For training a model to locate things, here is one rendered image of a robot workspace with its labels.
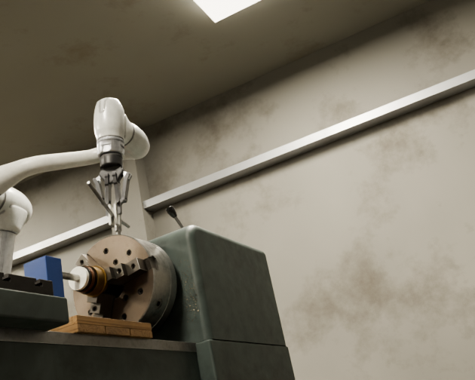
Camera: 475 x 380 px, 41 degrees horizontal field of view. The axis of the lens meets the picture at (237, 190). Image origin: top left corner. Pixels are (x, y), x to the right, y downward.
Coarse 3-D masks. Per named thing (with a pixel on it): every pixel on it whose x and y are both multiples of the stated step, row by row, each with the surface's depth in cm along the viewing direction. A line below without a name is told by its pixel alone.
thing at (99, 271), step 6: (90, 270) 182; (96, 270) 184; (102, 270) 186; (90, 276) 181; (96, 276) 183; (102, 276) 184; (90, 282) 180; (96, 282) 182; (102, 282) 184; (84, 288) 180; (90, 288) 181; (96, 288) 182; (102, 288) 184; (84, 294) 183; (90, 294) 184; (96, 294) 185
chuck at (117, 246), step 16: (112, 240) 198; (128, 240) 195; (96, 256) 200; (112, 256) 197; (128, 256) 194; (144, 256) 191; (160, 256) 196; (160, 272) 191; (112, 288) 201; (128, 288) 191; (144, 288) 188; (160, 288) 190; (80, 304) 198; (128, 304) 189; (144, 304) 187; (128, 320) 188; (144, 320) 188
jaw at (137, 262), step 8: (120, 264) 187; (128, 264) 188; (136, 264) 187; (144, 264) 189; (152, 264) 191; (112, 272) 186; (120, 272) 186; (128, 272) 187; (136, 272) 187; (144, 272) 189; (112, 280) 186; (120, 280) 189; (128, 280) 191
